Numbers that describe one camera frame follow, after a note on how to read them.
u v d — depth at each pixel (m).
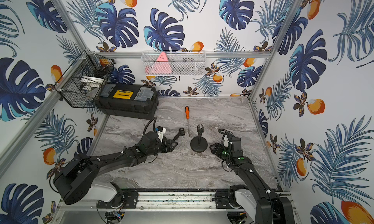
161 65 0.90
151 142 0.68
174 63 0.93
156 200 0.76
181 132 1.00
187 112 1.10
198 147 0.92
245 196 0.58
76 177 0.44
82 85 0.83
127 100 0.97
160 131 0.80
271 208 0.40
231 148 0.67
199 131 0.79
